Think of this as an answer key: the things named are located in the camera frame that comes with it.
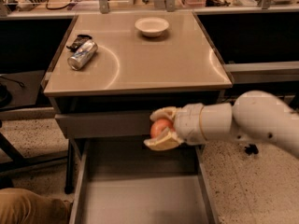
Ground white bowl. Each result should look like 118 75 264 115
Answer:
135 17 169 37

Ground silver soda can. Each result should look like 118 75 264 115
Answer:
67 40 98 71

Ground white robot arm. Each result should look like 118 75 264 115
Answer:
144 91 299 158

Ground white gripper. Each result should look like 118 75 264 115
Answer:
144 104 205 151

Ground black table leg left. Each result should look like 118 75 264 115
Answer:
0 119 68 174

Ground black table leg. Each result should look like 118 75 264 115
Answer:
0 119 68 174
245 144 259 155

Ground grey drawer cabinet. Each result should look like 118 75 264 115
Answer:
41 10 235 194

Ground black crumpled snack wrapper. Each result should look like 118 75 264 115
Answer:
67 35 92 52

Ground person leg tan trousers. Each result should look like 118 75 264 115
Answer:
0 188 72 224

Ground red apple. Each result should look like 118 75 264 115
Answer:
150 119 174 138

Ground black table leg right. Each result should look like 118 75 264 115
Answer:
245 144 259 155

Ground closed top drawer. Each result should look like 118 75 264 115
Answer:
55 110 151 139

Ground open middle drawer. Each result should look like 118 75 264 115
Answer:
69 139 220 224

